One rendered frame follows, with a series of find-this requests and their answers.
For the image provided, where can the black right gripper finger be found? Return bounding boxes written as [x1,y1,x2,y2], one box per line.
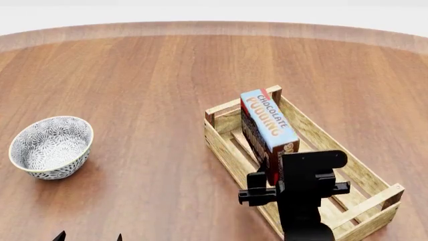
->
[315,171,336,189]
[246,171,269,192]

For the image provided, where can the chocolate pudding box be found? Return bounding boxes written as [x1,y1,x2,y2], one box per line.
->
[239,88,300,186]

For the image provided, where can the wooden slatted crate tray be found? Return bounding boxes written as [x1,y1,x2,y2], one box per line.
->
[204,84,405,241]

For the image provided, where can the white floral patterned ceramic bowl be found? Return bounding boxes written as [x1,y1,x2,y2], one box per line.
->
[8,115,94,181]

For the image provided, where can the black right gripper camera box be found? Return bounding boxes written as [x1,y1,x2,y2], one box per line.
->
[281,149,348,178]

